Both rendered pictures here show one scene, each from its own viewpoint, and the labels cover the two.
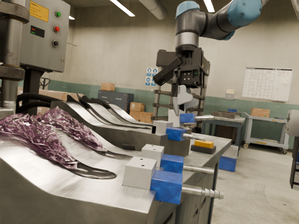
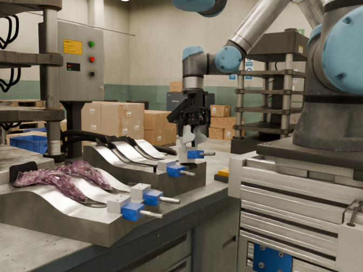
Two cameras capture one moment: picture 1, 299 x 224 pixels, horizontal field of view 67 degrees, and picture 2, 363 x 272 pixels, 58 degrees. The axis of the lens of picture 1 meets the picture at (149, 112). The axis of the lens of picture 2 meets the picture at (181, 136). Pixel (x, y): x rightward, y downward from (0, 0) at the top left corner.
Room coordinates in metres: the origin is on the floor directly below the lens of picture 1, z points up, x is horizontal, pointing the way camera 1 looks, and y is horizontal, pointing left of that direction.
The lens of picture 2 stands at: (-0.39, -0.29, 1.14)
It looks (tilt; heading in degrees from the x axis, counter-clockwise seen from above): 8 degrees down; 12
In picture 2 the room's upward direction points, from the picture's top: 2 degrees clockwise
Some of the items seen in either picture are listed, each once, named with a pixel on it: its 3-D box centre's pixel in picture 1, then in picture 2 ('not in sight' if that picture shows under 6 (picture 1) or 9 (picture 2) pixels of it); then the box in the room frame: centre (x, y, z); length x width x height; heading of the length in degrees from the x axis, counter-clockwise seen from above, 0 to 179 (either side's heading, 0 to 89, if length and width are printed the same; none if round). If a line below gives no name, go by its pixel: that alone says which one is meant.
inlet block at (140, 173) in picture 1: (173, 187); (136, 211); (0.30, -0.04, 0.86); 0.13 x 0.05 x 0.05; 81
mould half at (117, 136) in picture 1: (107, 126); (132, 162); (0.75, 0.13, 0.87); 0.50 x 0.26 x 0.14; 64
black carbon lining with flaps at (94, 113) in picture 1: (111, 111); (133, 150); (0.73, 0.12, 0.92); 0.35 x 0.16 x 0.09; 64
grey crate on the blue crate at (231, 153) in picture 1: (218, 149); not in sight; (3.77, -1.23, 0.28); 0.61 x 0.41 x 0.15; 66
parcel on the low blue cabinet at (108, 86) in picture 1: (107, 86); (179, 86); (8.07, 1.57, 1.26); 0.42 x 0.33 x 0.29; 66
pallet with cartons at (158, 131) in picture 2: not in sight; (140, 130); (5.60, 1.78, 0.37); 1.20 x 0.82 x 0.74; 74
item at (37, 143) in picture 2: not in sight; (34, 145); (3.64, 2.68, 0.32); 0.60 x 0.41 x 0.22; 72
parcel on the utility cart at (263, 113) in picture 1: (260, 114); not in sight; (6.00, -2.91, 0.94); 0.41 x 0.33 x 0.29; 73
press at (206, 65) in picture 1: (182, 101); (277, 100); (5.37, -0.74, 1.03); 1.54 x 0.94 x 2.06; 156
